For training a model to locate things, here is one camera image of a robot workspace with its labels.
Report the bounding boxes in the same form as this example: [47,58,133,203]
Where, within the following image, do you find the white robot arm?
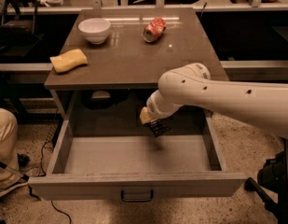
[140,63,288,140]

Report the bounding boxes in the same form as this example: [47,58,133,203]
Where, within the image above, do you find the black chair at left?
[0,0,42,58]

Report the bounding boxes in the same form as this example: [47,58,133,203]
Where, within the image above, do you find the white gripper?
[140,91,182,125]

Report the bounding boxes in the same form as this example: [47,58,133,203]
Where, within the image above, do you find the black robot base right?
[244,139,288,224]

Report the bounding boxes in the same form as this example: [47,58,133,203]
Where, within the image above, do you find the black drawer handle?
[120,190,154,203]

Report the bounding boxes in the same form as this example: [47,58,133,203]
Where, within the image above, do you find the crushed red soda can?
[143,17,166,43]

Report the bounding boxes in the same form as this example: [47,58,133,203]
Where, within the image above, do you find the black rxbar chocolate wrapper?
[144,119,171,137]

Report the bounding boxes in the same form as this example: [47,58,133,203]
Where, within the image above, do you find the grey cabinet with top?
[45,7,227,137]

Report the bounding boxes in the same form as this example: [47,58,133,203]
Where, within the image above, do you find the black floor cable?
[26,121,73,224]

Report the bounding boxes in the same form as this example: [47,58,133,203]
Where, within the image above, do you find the yellow sponge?
[50,49,88,74]

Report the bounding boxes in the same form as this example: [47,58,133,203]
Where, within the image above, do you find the open grey top drawer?
[28,91,248,202]

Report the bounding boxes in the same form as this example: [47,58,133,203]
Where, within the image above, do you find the white ceramic bowl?
[77,18,111,45]

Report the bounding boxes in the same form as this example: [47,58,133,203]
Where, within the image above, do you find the person leg beige trousers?
[0,108,26,197]

